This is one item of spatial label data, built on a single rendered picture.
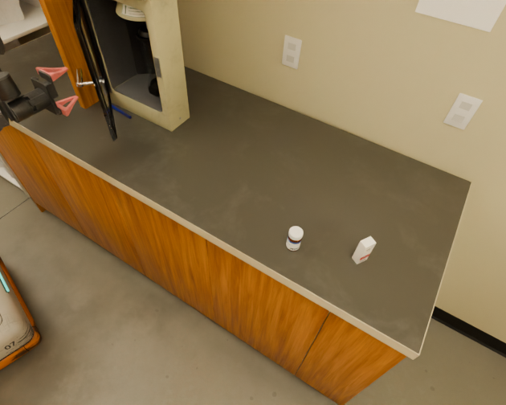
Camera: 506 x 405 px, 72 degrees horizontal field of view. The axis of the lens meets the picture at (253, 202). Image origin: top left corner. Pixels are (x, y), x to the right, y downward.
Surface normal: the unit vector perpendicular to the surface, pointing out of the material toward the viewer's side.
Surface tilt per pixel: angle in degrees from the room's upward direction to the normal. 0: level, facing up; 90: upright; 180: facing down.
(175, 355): 0
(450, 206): 0
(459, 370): 0
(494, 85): 90
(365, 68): 90
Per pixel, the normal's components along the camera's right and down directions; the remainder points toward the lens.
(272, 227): 0.04, -0.63
